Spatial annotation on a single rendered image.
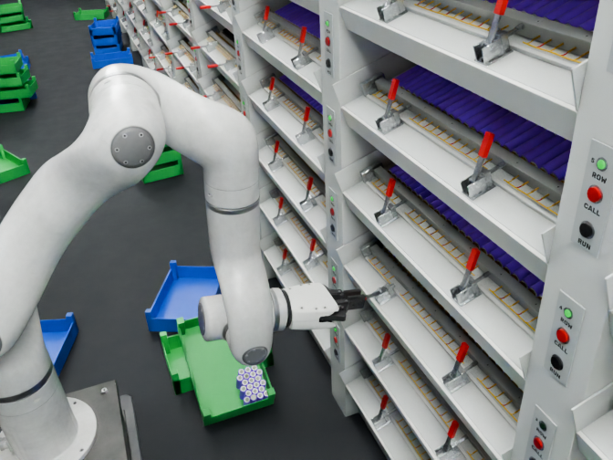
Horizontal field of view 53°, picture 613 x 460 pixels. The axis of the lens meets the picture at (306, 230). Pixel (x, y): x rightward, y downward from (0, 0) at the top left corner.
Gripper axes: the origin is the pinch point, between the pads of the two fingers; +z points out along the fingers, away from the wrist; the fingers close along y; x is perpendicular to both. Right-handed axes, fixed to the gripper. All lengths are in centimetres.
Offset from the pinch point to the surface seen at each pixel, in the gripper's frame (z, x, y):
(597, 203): -3, 46, 50
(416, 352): 5.7, -1.7, 16.5
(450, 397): 5.5, -1.9, 28.5
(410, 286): 10.8, 3.9, 3.2
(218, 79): 10, 4, -151
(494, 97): -3, 51, 30
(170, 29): 4, 8, -226
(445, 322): 11.1, 4.1, 16.1
